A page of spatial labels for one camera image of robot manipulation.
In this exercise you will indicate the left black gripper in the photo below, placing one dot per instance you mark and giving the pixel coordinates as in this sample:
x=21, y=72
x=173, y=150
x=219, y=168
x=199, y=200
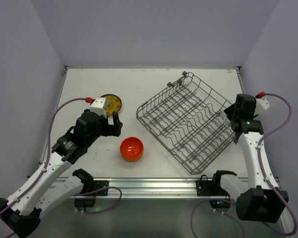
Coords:
x=109, y=125

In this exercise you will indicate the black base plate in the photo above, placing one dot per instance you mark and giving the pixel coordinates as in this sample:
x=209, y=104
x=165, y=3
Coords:
x=98, y=184
x=209, y=188

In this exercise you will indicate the aluminium mounting rail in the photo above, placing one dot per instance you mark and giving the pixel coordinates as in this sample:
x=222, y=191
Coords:
x=151, y=187

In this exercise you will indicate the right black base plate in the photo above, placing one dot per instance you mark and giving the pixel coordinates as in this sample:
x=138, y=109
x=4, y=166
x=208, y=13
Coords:
x=209, y=188

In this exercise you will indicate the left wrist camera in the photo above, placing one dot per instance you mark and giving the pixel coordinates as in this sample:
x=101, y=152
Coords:
x=99, y=106

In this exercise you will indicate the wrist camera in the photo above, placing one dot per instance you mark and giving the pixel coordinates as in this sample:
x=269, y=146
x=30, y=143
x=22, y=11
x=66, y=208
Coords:
x=99, y=106
x=262, y=104

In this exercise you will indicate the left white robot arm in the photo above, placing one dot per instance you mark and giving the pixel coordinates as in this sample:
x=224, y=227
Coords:
x=23, y=210

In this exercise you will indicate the grey wire dish rack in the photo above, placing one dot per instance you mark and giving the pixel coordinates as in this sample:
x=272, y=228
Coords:
x=187, y=118

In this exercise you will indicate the orange bowl front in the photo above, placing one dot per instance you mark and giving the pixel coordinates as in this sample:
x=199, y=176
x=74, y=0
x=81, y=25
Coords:
x=132, y=160

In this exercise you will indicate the orange bowl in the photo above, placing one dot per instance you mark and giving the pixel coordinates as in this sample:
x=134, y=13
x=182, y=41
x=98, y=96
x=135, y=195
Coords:
x=131, y=147
x=132, y=160

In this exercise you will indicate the orange bowl back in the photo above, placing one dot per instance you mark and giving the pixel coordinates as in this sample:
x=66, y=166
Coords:
x=131, y=147

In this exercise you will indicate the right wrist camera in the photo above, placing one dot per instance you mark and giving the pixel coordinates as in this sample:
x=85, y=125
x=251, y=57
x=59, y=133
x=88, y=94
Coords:
x=262, y=104

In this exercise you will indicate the yellow patterned plate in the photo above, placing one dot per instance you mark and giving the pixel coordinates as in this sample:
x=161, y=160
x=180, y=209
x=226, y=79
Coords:
x=114, y=104

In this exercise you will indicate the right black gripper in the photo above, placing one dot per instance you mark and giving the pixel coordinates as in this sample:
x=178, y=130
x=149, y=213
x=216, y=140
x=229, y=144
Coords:
x=232, y=124

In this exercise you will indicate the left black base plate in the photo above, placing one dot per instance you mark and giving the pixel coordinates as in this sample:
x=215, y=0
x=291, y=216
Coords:
x=98, y=184

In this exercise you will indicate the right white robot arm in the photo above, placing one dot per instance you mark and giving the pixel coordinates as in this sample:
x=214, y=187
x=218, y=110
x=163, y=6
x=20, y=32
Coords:
x=260, y=200

